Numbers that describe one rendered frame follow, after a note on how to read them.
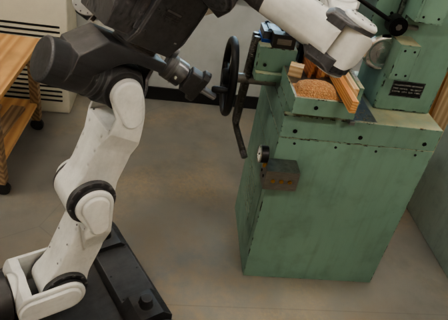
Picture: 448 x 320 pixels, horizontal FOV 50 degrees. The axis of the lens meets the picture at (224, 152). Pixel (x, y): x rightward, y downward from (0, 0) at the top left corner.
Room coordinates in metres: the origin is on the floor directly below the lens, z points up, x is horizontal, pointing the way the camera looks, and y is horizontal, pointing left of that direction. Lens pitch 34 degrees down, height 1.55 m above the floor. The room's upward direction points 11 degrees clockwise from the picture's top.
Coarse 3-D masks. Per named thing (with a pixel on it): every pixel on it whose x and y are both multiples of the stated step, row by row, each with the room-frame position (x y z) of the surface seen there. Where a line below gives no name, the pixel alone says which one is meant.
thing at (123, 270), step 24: (120, 240) 1.27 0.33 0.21; (96, 264) 1.16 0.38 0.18; (120, 264) 1.18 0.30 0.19; (0, 288) 0.87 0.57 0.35; (96, 288) 1.07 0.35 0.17; (120, 288) 1.07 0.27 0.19; (144, 288) 1.09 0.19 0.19; (0, 312) 0.82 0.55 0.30; (72, 312) 0.96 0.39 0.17; (96, 312) 0.98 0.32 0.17; (120, 312) 0.99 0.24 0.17; (144, 312) 0.98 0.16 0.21; (168, 312) 1.01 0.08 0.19
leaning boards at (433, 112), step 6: (444, 78) 2.81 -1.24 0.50; (444, 84) 2.76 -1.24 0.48; (444, 90) 2.74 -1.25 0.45; (438, 96) 2.80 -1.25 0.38; (444, 96) 2.73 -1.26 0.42; (438, 102) 2.74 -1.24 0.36; (444, 102) 2.73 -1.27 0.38; (432, 108) 2.80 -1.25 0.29; (438, 108) 2.72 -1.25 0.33; (444, 108) 2.73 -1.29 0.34; (432, 114) 2.75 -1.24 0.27; (438, 114) 2.72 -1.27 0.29; (444, 114) 2.73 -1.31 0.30; (438, 120) 2.73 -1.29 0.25; (444, 120) 2.73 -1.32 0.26; (444, 126) 2.73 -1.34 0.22
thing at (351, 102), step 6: (330, 78) 1.53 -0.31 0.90; (336, 78) 1.48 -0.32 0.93; (342, 78) 1.46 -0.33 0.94; (336, 84) 1.46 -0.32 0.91; (342, 84) 1.41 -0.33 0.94; (342, 90) 1.40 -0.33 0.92; (348, 90) 1.37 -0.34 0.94; (342, 96) 1.38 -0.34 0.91; (348, 96) 1.34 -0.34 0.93; (354, 96) 1.34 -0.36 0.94; (348, 102) 1.33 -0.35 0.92; (354, 102) 1.30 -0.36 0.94; (348, 108) 1.31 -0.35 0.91; (354, 108) 1.30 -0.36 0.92
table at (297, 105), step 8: (256, 72) 1.54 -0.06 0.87; (264, 72) 1.55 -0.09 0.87; (272, 72) 1.56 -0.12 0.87; (304, 72) 1.54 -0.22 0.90; (256, 80) 1.53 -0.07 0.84; (264, 80) 1.54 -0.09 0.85; (272, 80) 1.54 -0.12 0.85; (280, 80) 1.55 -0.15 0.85; (288, 80) 1.46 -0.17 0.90; (296, 80) 1.46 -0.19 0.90; (328, 80) 1.51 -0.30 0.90; (288, 88) 1.44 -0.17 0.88; (288, 96) 1.41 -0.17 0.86; (296, 96) 1.35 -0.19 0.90; (288, 104) 1.39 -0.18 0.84; (296, 104) 1.34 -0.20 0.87; (304, 104) 1.35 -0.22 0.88; (312, 104) 1.35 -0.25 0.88; (320, 104) 1.35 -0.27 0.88; (328, 104) 1.36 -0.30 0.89; (336, 104) 1.36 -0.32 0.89; (296, 112) 1.34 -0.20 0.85; (304, 112) 1.35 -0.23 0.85; (312, 112) 1.35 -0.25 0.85; (320, 112) 1.36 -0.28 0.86; (328, 112) 1.36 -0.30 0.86; (336, 112) 1.36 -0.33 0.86; (344, 112) 1.37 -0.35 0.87
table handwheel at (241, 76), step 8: (232, 40) 1.58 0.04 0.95; (232, 48) 1.54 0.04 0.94; (224, 56) 1.71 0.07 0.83; (232, 56) 1.51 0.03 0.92; (224, 64) 1.71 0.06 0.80; (232, 64) 1.49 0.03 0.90; (224, 72) 1.57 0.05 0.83; (232, 72) 1.47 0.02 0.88; (224, 80) 1.56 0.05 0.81; (232, 80) 1.46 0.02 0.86; (240, 80) 1.58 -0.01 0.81; (248, 80) 1.59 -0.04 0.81; (232, 88) 1.45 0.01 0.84; (224, 96) 1.64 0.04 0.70; (232, 96) 1.45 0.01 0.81; (224, 104) 1.54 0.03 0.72; (232, 104) 1.46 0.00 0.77; (224, 112) 1.48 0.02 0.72
